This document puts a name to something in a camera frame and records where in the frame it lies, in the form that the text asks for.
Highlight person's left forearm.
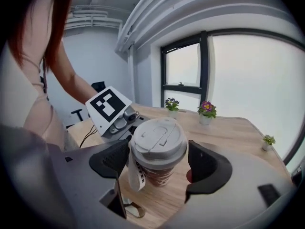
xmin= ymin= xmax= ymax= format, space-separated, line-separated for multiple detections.
xmin=53 ymin=40 xmax=101 ymax=105

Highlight white ceiling pipes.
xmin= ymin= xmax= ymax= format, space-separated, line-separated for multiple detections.
xmin=64 ymin=4 xmax=123 ymax=30

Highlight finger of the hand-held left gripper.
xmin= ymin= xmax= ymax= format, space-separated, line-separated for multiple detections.
xmin=123 ymin=198 xmax=146 ymax=218

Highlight lidded jar with dark contents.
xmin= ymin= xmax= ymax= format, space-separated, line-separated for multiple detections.
xmin=128 ymin=138 xmax=177 ymax=192

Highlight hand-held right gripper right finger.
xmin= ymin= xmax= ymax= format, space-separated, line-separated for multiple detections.
xmin=166 ymin=140 xmax=294 ymax=229

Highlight person's pink shirt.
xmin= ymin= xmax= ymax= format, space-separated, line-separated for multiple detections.
xmin=0 ymin=0 xmax=80 ymax=153

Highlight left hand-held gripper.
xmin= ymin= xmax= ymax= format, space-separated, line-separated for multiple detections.
xmin=85 ymin=85 xmax=147 ymax=143

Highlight pink flower potted plant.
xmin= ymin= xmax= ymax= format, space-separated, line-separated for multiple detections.
xmin=197 ymin=100 xmax=217 ymax=125

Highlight thin black cable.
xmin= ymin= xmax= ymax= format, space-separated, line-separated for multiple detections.
xmin=79 ymin=125 xmax=99 ymax=149

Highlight black framed casement window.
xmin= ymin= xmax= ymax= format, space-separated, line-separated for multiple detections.
xmin=160 ymin=31 xmax=208 ymax=110

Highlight white plastic cup lid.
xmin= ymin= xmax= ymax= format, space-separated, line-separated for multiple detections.
xmin=130 ymin=117 xmax=189 ymax=169

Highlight black mesh office chair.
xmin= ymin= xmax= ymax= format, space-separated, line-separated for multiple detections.
xmin=65 ymin=81 xmax=106 ymax=130

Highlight purple flower potted plant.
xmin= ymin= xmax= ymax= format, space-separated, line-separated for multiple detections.
xmin=164 ymin=97 xmax=180 ymax=119

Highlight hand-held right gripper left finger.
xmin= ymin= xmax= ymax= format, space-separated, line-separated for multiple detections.
xmin=47 ymin=139 xmax=153 ymax=229

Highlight small green potted plant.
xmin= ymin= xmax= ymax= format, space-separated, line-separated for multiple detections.
xmin=262 ymin=135 xmax=276 ymax=152

